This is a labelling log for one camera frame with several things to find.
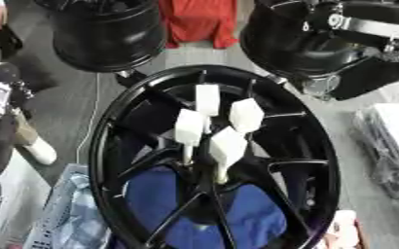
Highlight white shoe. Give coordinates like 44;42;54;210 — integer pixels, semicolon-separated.
22;135;60;166

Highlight person's leg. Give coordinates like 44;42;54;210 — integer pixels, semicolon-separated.
10;108;42;147

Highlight pink white bag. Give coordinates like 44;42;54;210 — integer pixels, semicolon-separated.
320;209;370;249

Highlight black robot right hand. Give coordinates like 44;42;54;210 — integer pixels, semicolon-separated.
327;55;399;102

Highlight black wheel rim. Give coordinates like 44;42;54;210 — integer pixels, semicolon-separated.
34;0;169;73
238;0;383;84

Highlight blue white checked cloth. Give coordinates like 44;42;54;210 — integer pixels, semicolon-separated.
23;162;115;249

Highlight black spoked wheel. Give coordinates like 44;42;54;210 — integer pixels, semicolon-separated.
87;64;343;249

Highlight red cloth cover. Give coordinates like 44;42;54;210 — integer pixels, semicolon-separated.
157;0;240;50

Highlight white cable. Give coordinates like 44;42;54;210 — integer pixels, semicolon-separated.
73;72;103;163

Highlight clear plastic case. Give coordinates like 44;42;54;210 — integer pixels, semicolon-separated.
350;102;399;199

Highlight person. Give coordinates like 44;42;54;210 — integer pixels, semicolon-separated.
0;0;26;61

